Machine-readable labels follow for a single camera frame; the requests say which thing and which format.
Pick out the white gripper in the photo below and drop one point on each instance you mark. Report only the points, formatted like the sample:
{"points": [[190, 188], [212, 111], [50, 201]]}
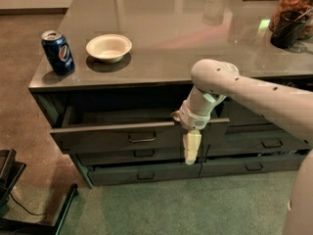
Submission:
{"points": [[194, 118]]}

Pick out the grey drawer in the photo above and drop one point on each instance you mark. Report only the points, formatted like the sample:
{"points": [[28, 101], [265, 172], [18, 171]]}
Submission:
{"points": [[255, 143], [143, 173], [99, 132], [132, 156], [221, 167], [240, 116]]}

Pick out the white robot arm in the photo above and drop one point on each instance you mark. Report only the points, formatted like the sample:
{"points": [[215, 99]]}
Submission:
{"points": [[289, 108]]}

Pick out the grey drawer cabinet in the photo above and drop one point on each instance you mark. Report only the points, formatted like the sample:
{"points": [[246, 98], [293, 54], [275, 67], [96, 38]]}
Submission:
{"points": [[168, 37]]}

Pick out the white paper bowl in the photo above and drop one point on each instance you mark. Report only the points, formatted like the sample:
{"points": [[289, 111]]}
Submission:
{"points": [[109, 48]]}

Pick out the black cup with straw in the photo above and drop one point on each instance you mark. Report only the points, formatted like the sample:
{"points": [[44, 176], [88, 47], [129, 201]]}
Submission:
{"points": [[291, 27]]}

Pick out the blue Pepsi soda can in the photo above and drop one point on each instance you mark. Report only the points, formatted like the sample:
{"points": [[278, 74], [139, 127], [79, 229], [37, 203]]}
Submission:
{"points": [[57, 52]]}

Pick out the glass jar of snacks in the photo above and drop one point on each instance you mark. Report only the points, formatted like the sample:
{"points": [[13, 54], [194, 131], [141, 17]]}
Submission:
{"points": [[303, 7]]}

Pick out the black stand frame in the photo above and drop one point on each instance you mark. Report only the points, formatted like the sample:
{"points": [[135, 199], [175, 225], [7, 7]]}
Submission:
{"points": [[40, 193]]}

